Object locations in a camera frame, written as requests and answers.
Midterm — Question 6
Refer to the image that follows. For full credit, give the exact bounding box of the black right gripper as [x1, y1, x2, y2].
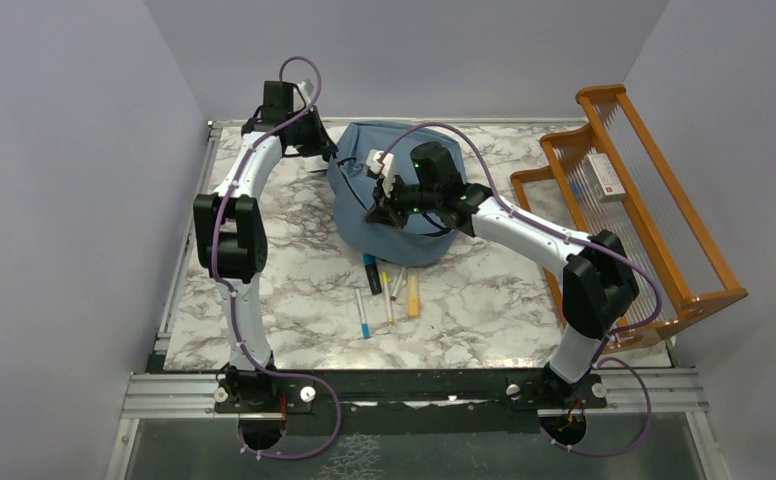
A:
[364, 172, 439, 232]

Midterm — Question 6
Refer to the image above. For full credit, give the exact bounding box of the blue student backpack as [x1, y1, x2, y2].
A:
[327, 120, 459, 267]

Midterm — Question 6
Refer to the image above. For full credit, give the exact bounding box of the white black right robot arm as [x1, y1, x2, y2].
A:
[365, 142, 639, 407]

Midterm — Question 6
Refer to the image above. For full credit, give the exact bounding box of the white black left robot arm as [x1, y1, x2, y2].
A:
[193, 81, 337, 411]

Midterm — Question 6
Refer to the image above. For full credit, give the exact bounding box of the black blue highlighter marker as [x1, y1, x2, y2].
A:
[362, 253, 383, 295]

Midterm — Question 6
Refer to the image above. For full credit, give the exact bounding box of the yellow capped white pen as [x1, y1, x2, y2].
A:
[381, 272, 395, 325]

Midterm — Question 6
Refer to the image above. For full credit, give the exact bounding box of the red capped white pen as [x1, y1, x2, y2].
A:
[390, 267, 407, 301]

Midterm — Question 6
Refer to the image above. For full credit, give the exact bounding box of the orange highlighter marker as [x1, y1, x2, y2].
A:
[406, 269, 421, 318]

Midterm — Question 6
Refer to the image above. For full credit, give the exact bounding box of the blue capped white pen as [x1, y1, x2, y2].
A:
[353, 286, 371, 340]

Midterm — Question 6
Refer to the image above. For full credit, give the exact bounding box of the white red small box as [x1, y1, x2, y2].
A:
[584, 153, 627, 203]

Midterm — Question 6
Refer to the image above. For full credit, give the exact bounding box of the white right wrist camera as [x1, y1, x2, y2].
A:
[365, 149, 397, 198]

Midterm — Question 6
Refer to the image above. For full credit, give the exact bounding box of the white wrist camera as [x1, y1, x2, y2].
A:
[365, 149, 397, 198]
[294, 79, 316, 110]

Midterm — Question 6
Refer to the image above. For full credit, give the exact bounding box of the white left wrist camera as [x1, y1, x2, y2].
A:
[294, 79, 316, 110]

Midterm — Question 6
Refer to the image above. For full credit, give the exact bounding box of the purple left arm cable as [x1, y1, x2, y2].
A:
[209, 56, 343, 462]

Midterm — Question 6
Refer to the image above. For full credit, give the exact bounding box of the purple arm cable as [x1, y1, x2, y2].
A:
[209, 56, 343, 462]
[374, 122, 664, 460]

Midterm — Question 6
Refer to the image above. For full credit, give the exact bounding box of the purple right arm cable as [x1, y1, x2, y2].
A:
[374, 122, 664, 460]

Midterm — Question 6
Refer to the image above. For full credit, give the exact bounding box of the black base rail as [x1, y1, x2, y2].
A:
[145, 354, 608, 439]

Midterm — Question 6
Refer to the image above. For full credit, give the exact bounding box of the wooden wire rack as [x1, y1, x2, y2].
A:
[510, 84, 748, 353]

